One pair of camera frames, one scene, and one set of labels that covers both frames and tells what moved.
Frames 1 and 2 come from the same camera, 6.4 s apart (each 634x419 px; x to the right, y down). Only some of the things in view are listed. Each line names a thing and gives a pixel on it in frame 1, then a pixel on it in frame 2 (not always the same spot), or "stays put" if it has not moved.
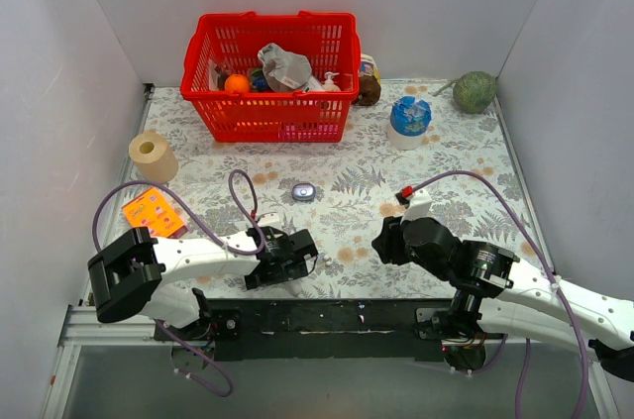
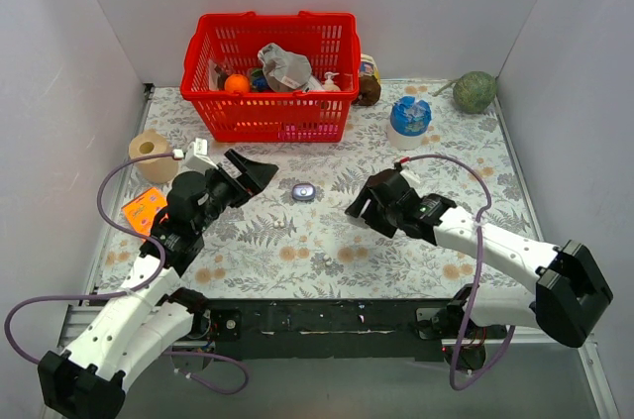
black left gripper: x=290 y=261 → x=238 y=182
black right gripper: x=388 y=245 → x=378 y=208
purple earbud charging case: x=303 y=192 stays put
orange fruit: x=237 y=84 stays put
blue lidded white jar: x=408 y=124 stays put
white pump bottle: x=330 y=85 stays put
